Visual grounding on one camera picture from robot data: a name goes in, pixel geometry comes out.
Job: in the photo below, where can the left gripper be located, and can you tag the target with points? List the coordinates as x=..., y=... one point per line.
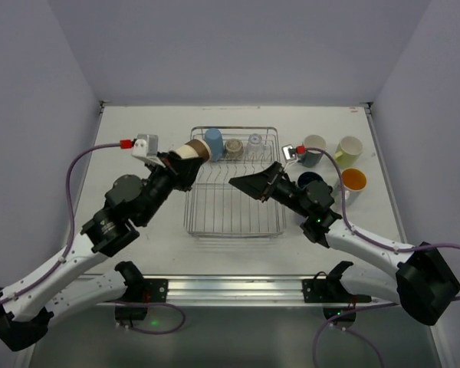
x=172, y=169

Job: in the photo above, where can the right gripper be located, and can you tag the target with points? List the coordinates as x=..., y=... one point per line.
x=271, y=185

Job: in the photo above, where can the brown and cream cup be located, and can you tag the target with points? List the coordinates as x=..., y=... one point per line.
x=195, y=148

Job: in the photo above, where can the dark blue mug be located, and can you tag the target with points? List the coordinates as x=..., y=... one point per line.
x=307, y=177

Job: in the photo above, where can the teal grey mug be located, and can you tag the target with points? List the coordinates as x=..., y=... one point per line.
x=315, y=145

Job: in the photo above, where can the white floral mug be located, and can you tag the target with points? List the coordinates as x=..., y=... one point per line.
x=354, y=183

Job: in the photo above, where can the light green mug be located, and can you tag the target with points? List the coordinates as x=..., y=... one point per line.
x=348, y=151

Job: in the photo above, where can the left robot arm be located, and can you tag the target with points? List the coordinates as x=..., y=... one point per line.
x=130, y=203

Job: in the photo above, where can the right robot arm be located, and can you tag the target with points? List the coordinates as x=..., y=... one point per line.
x=415, y=277

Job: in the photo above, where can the clear glass cup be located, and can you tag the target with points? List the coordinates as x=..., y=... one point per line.
x=255, y=146

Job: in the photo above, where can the beige speckled cup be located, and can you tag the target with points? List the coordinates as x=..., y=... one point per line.
x=233, y=149

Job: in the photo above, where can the light blue tumbler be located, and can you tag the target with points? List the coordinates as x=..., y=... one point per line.
x=213, y=137

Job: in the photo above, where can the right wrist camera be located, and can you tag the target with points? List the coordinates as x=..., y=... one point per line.
x=290, y=156

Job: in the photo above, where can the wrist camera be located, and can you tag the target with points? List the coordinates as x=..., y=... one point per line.
x=290, y=156
x=145, y=146

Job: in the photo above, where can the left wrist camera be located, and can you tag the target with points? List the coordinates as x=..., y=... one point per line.
x=145, y=146

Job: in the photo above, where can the wire dish rack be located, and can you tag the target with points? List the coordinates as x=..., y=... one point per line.
x=215, y=209

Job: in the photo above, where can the aluminium rail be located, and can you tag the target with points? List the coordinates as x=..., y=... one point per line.
x=214, y=291

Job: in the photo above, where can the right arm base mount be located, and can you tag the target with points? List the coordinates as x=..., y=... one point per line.
x=318, y=291

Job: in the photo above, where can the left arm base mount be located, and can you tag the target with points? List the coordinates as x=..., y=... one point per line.
x=143, y=291

